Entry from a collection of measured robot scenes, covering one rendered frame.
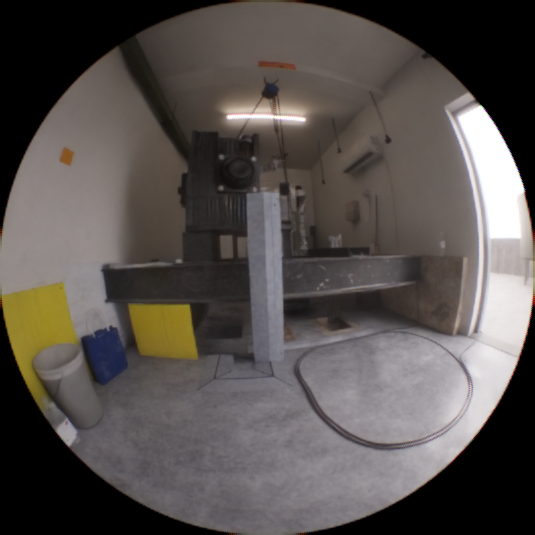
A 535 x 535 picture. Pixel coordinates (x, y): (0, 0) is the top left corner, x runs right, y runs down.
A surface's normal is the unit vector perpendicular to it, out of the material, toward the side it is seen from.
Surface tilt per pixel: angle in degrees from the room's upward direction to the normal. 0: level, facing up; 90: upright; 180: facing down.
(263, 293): 90
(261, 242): 90
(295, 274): 90
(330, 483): 0
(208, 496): 0
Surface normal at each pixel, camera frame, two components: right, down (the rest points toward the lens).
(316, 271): 0.11, 0.08
